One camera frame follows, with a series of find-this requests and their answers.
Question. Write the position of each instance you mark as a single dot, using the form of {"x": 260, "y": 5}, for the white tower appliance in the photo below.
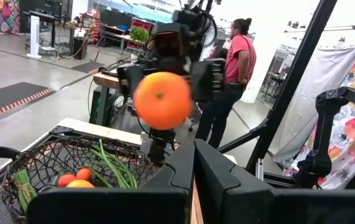
{"x": 35, "y": 34}

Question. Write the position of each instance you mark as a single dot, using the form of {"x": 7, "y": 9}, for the grey plain cloth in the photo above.
{"x": 320, "y": 71}

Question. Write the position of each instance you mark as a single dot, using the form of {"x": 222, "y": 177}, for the green plant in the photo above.
{"x": 139, "y": 33}

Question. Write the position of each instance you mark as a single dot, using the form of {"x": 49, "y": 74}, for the wooden workbench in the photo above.
{"x": 104, "y": 80}

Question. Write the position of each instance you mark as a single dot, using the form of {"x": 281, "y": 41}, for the floral cloth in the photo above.
{"x": 351, "y": 140}

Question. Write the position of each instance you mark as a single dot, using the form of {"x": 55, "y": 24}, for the colourful patchwork cloth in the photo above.
{"x": 4, "y": 15}

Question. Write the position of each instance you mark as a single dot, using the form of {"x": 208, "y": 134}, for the green long bean bunch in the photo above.
{"x": 118, "y": 174}

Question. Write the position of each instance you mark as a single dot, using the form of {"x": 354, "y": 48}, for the black floor mat orange stripes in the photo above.
{"x": 9, "y": 96}

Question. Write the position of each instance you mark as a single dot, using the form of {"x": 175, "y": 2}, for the short silver aluminium profile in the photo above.
{"x": 259, "y": 169}

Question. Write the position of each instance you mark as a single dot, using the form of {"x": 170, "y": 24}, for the black frame post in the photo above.
{"x": 292, "y": 81}

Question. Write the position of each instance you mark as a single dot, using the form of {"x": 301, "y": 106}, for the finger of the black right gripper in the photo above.
{"x": 130, "y": 79}
{"x": 209, "y": 79}

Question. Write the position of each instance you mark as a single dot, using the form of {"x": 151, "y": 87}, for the round orange fruit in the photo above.
{"x": 163, "y": 101}

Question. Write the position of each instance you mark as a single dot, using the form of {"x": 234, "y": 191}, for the small orange fruit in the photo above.
{"x": 84, "y": 174}

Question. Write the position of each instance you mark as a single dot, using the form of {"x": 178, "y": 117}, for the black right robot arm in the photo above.
{"x": 160, "y": 146}

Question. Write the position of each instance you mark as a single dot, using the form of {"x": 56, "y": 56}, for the small dark floor mat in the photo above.
{"x": 87, "y": 67}

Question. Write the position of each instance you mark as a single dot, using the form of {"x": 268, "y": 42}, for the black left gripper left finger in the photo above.
{"x": 108, "y": 207}

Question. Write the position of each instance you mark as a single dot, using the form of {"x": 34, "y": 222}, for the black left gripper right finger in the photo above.
{"x": 289, "y": 208}

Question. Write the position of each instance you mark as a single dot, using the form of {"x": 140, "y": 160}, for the person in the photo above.
{"x": 239, "y": 62}

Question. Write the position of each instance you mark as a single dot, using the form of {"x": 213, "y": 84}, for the black box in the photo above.
{"x": 79, "y": 48}

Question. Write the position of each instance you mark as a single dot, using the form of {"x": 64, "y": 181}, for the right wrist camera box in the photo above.
{"x": 168, "y": 43}

